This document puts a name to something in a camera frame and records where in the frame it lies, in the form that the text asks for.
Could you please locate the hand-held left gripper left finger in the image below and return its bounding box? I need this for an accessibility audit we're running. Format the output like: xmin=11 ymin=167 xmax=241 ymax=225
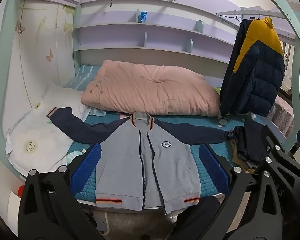
xmin=17 ymin=143 xmax=105 ymax=240

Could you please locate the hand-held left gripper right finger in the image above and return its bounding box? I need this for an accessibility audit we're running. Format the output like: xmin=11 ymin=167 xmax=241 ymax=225
xmin=199 ymin=144 xmax=285 ymax=240

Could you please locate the grey jacket with navy sleeves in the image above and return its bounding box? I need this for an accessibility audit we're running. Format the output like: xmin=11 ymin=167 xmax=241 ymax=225
xmin=46 ymin=107 xmax=237 ymax=214

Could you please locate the pile of dark clothes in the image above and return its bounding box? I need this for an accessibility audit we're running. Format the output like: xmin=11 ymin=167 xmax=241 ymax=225
xmin=230 ymin=119 xmax=268 ymax=170

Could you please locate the teal quilted bed sheet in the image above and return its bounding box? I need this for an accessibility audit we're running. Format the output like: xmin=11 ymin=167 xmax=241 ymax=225
xmin=65 ymin=110 xmax=240 ymax=205

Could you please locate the pink patterned cloth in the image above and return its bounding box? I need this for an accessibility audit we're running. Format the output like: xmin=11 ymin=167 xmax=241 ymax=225
xmin=268 ymin=95 xmax=295 ymax=138

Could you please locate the person's dark trouser leg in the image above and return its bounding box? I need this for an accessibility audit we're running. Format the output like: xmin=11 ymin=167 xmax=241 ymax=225
xmin=169 ymin=195 xmax=222 ymax=240

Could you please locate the white pillow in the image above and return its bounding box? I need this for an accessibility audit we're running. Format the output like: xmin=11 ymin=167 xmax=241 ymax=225
xmin=5 ymin=82 xmax=90 ymax=173

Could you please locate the navy and yellow puffer jacket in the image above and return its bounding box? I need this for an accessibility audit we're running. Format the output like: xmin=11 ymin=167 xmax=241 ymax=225
xmin=220 ymin=17 xmax=286 ymax=117

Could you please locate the blue striped pillow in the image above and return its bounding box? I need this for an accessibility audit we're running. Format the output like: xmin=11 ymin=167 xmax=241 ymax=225
xmin=65 ymin=64 xmax=102 ymax=92

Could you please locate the pink quilt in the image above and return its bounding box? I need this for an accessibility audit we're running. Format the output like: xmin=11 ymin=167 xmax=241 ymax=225
xmin=80 ymin=60 xmax=222 ymax=117

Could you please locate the dark hanging coat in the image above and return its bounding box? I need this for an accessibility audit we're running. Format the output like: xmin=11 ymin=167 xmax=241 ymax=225
xmin=234 ymin=19 xmax=252 ymax=63

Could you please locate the pale wardrobe with butterfly stickers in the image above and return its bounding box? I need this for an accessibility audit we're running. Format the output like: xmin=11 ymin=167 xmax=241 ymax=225
xmin=5 ymin=0 xmax=78 ymax=105

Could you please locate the white cable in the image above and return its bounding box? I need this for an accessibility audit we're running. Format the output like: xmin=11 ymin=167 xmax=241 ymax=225
xmin=100 ymin=210 xmax=111 ymax=235

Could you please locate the pale green bed frame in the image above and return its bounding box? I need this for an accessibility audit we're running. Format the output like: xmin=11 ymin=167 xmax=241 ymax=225
xmin=250 ymin=0 xmax=300 ymax=153

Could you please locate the white clothes rail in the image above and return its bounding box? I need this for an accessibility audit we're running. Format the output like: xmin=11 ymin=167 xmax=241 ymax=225
xmin=217 ymin=9 xmax=297 ymax=43

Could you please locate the lavender wall shelf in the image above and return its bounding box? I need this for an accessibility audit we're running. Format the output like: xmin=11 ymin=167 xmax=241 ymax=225
xmin=74 ymin=1 xmax=238 ymax=64

